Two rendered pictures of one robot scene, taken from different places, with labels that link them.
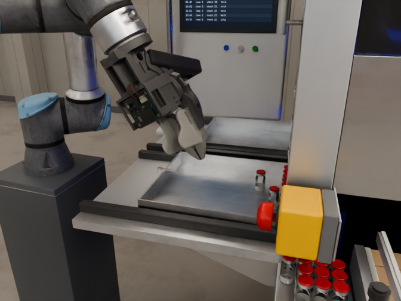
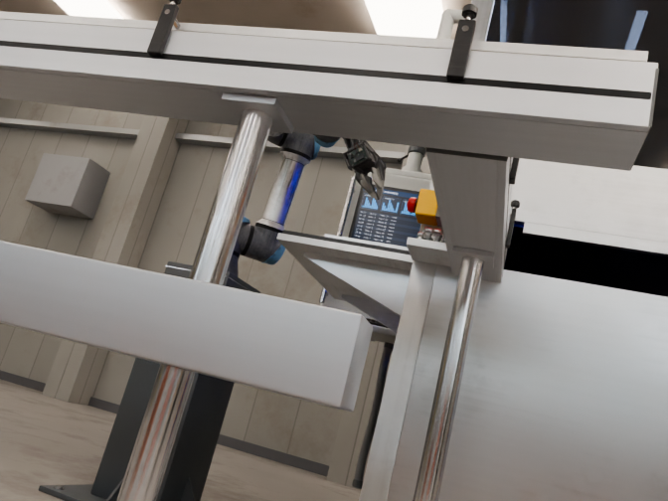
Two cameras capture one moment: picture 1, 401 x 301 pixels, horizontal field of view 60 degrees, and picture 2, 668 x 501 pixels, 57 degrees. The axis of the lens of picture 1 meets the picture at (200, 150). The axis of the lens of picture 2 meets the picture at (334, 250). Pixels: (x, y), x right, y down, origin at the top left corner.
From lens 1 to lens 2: 1.40 m
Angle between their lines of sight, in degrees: 37
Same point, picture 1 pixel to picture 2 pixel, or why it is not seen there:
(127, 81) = (353, 143)
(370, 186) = not seen: hidden behind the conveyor
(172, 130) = (366, 181)
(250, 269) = (391, 300)
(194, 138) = (378, 182)
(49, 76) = (110, 364)
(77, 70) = (276, 203)
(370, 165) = not seen: hidden behind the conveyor
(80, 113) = (263, 236)
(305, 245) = (430, 207)
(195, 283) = not seen: outside the picture
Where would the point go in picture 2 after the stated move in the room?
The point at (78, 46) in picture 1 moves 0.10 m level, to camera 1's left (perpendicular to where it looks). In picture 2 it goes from (285, 186) to (258, 180)
